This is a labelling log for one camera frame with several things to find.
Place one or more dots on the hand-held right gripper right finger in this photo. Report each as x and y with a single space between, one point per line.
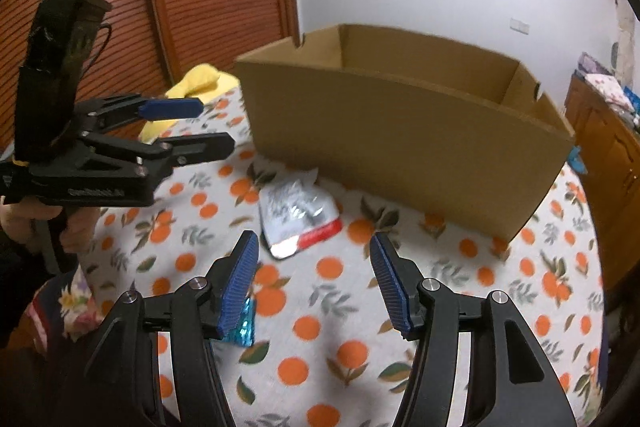
390 287

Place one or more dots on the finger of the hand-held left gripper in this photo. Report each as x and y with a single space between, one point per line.
200 147
170 108

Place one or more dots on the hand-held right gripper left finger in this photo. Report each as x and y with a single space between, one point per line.
240 287

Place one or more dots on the blue foil snack packet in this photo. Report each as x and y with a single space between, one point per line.
245 327

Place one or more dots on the silver snack packet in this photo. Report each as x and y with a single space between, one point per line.
295 207

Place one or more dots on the brown cardboard box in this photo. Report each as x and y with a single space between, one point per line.
400 132

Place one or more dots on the person's left hand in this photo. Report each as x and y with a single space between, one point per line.
80 227

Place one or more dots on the yellow cloth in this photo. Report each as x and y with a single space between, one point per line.
200 79

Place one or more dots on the orange print tablecloth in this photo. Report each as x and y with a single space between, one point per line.
350 307

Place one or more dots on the floral cloth with red edge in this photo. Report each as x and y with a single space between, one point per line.
70 307

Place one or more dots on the blue cloth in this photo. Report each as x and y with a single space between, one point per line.
577 161

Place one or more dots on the brown wooden cabinet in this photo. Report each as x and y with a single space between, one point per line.
610 167

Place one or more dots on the pile of floral cloths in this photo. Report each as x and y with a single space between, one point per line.
605 87

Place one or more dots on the beige curtain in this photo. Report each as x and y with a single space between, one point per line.
624 37

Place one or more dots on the white wall socket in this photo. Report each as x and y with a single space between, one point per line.
520 26

